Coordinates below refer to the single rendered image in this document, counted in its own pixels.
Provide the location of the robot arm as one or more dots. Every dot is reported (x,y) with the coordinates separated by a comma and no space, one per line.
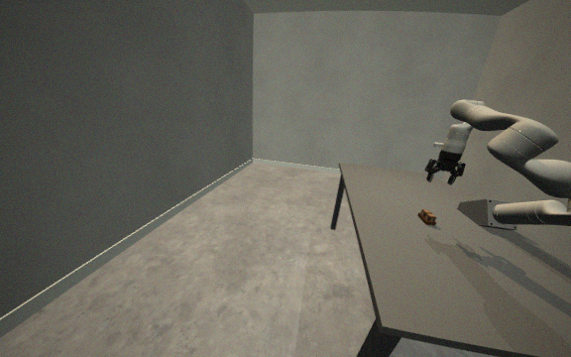
(516,147)

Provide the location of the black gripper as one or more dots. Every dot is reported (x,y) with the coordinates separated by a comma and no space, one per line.
(444,163)

